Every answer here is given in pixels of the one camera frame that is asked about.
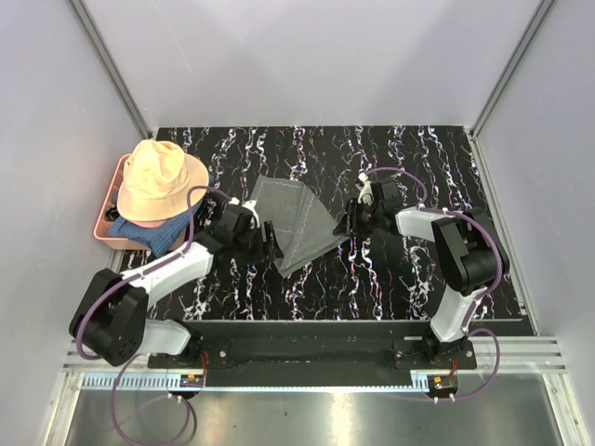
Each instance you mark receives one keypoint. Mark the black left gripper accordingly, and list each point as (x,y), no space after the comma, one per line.
(272,251)

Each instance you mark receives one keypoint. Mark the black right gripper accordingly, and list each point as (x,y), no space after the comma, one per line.
(346,224)

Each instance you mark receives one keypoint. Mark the grey cloth napkin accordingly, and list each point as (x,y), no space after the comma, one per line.
(304,228)

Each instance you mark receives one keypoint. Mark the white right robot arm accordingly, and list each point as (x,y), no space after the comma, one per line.
(470,256)

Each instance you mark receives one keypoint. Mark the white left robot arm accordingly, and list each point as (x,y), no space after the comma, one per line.
(111,322)

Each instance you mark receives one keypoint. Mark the blue cloth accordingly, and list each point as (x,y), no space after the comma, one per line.
(158,237)

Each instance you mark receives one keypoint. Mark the peach bucket hat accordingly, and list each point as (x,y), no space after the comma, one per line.
(157,178)

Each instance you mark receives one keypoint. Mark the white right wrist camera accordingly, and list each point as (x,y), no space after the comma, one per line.
(365,191)

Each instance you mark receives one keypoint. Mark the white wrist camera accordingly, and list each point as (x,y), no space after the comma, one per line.
(365,191)
(250,207)

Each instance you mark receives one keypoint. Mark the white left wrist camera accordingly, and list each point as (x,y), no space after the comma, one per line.
(250,207)

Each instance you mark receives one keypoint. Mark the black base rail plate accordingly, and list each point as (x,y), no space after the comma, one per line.
(310,354)

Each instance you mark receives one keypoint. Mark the right aluminium frame post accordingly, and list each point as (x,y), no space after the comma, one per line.
(529,35)

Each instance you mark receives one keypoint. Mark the aluminium frame post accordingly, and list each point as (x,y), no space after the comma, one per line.
(91,31)
(529,35)

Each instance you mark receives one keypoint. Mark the left aluminium frame post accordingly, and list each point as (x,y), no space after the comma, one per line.
(91,31)

